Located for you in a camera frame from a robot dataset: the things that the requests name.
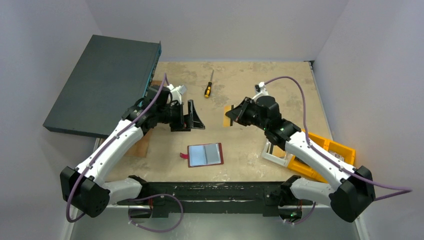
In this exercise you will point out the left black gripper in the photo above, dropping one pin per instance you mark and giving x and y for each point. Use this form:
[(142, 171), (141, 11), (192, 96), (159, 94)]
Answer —
[(181, 125)]

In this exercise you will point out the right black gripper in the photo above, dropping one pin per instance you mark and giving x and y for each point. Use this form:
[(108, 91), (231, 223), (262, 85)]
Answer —
[(244, 111)]

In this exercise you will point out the red card holder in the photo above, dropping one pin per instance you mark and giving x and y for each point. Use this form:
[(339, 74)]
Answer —
[(203, 155)]

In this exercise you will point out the white VIP credit card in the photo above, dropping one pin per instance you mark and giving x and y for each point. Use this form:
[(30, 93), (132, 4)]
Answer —
[(337, 155)]

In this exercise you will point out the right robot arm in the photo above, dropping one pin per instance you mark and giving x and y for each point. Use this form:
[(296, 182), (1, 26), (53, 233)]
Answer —
[(290, 138)]

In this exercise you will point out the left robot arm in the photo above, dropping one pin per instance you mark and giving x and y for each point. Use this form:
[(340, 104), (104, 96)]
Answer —
[(99, 164)]

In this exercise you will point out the yellow black screwdriver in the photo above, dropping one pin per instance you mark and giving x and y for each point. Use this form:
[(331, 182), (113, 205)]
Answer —
[(208, 88)]

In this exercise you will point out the wooden board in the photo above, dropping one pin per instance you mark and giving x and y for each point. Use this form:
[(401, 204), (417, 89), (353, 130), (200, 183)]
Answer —
[(140, 148)]

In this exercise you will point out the yellow plastic bin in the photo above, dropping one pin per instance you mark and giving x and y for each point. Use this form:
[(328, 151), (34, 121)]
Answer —
[(299, 166)]

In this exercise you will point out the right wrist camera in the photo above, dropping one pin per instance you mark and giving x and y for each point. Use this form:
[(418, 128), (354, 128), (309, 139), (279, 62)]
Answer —
[(260, 90)]

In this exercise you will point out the white frame tray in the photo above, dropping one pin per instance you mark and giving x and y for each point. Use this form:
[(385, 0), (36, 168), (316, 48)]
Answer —
[(276, 155)]

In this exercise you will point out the aluminium rail frame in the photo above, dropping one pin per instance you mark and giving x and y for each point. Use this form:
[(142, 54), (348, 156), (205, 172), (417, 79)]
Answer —
[(348, 200)]

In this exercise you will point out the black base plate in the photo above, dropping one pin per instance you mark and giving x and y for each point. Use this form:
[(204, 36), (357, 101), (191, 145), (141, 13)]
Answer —
[(218, 198)]

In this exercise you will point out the dark grey network switch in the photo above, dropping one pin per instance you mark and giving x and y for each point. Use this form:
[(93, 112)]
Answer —
[(109, 77)]

